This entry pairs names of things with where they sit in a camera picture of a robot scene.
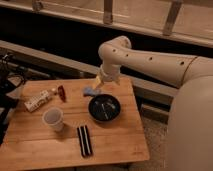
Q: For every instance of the white tube package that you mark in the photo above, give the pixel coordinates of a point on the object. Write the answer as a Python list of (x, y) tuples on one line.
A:
[(38, 100)]

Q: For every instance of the blue cloth piece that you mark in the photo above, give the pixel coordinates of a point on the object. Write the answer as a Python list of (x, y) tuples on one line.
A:
[(88, 91)]

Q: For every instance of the black ceramic bowl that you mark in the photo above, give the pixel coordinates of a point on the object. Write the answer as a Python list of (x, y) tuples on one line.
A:
[(104, 107)]

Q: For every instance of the black striped rectangular block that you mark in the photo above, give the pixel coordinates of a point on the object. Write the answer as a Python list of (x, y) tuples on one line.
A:
[(84, 141)]

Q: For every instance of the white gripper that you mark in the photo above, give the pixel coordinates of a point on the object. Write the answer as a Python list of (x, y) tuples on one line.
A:
[(107, 74)]

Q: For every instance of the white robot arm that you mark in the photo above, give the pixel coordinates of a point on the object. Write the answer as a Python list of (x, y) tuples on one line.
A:
[(190, 125)]

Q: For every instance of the wooden table board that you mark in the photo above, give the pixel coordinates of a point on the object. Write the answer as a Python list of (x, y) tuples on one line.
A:
[(30, 144)]

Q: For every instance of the dark red small object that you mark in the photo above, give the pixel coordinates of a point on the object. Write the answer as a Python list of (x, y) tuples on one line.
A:
[(61, 93)]

